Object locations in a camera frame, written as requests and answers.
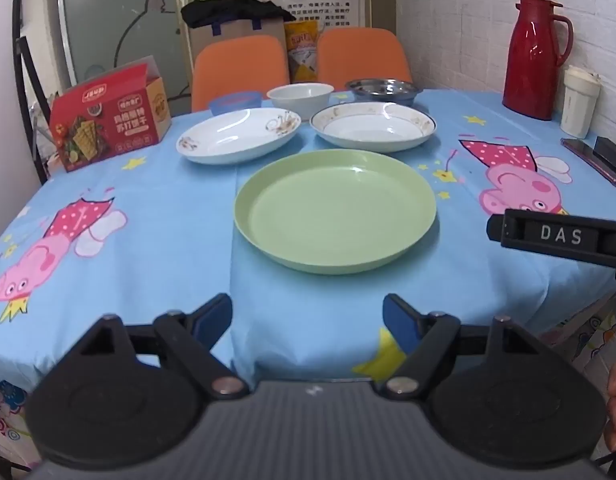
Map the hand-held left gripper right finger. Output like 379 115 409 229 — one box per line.
374 293 540 402

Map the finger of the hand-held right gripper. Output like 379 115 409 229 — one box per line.
486 208 526 252

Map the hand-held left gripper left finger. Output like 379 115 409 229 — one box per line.
76 292 251 401

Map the stainless steel bowl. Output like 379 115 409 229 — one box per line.
345 78 424 108

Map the blue cartoon printed tablecloth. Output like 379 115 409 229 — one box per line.
0 87 616 411

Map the black rectangular case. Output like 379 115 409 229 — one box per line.
592 135 616 181

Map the smartphone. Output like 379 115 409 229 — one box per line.
561 137 616 189

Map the colourful patterned cushion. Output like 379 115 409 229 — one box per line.
547 309 616 402

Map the green plastic plate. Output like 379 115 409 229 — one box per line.
233 148 438 275

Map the white tumbler cup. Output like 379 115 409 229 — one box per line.
559 64 602 140

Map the white gold-rimmed plate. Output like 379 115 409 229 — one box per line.
309 101 437 154

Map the red thermos jug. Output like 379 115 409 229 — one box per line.
501 0 574 121

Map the white floral plate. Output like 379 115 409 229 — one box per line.
176 107 303 165

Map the blue plastic bowl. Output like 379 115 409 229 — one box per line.
209 91 263 116

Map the red cracker box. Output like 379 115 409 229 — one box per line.
48 55 172 174

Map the orange chair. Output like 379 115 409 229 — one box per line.
316 27 414 92
191 35 291 113

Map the colourful patterned bag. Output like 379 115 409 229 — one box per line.
0 379 44 467

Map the white ceramic bowl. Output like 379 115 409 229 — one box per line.
266 82 335 112

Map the yellow snack packet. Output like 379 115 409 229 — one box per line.
283 19 325 84

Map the cardboard box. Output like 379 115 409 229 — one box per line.
187 15 289 69

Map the black cloth bag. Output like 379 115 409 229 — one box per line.
181 0 289 30

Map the glass door with cartoon drawing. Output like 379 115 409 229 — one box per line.
52 0 194 107

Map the black metal frame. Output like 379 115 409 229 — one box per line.
12 0 54 187

